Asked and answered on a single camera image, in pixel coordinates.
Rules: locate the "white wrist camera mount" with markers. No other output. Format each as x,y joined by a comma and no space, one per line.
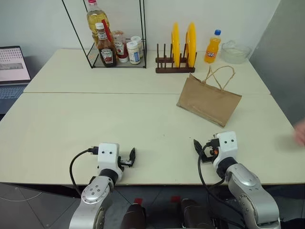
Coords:
226,148
107,157

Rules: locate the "grey laptop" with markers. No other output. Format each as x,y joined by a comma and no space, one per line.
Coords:
12,69

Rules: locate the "orange soda bottle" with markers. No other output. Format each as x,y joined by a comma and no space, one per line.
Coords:
210,51

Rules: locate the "squeeze ketchup bottle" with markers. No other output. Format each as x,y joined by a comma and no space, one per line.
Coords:
119,47

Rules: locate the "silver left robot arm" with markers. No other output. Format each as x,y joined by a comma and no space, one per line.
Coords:
94,190

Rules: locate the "glass ketchup bottle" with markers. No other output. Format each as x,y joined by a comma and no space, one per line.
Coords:
107,53

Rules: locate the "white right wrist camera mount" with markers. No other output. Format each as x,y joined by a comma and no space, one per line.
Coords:
226,148

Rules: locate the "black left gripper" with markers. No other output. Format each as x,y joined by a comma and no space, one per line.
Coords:
124,162

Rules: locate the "dark wooden dish rack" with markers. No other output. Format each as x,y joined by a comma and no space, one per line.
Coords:
175,69

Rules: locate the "brown paper bag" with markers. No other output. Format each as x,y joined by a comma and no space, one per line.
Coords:
207,102

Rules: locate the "yellow plate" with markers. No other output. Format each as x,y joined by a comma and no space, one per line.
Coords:
191,45
175,45

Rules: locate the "white mayonnaise jar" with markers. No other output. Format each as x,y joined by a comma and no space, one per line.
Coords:
134,53
138,39

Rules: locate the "clear glass bowl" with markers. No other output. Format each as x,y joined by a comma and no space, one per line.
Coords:
236,53

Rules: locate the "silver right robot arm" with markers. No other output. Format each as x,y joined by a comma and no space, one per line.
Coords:
247,190

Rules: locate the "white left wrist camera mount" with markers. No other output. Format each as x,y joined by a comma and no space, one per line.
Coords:
107,157

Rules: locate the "dark rounded shape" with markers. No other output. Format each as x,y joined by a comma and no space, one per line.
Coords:
134,217
195,214

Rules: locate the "person's bare hand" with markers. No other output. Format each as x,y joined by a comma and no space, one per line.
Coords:
300,133

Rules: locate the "cooking oil bottle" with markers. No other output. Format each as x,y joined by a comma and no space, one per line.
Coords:
94,23

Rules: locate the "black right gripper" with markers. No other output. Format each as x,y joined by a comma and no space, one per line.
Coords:
212,146

